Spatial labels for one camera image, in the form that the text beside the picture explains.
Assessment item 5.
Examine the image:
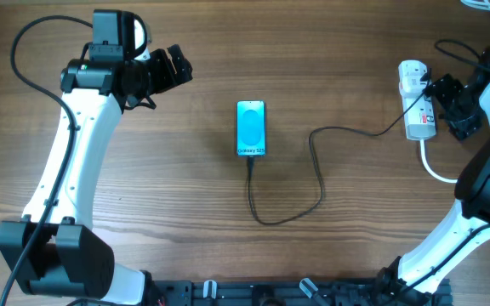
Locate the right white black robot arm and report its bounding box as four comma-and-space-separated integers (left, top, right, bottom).
371, 48, 490, 305

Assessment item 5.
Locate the turquoise screen Galaxy smartphone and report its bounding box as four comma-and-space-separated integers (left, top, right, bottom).
236, 100, 266, 156

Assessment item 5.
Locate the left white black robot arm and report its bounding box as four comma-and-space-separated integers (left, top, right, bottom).
0, 9, 192, 305

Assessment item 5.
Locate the white power strip socket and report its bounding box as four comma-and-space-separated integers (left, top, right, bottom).
398, 59, 436, 141

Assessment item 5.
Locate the black USB charging cable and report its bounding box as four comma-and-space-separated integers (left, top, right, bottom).
246, 67, 434, 226

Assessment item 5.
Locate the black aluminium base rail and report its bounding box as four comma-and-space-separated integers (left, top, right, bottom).
142, 278, 453, 306

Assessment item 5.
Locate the white power strip cord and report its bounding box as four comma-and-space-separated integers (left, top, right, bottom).
419, 0, 490, 184

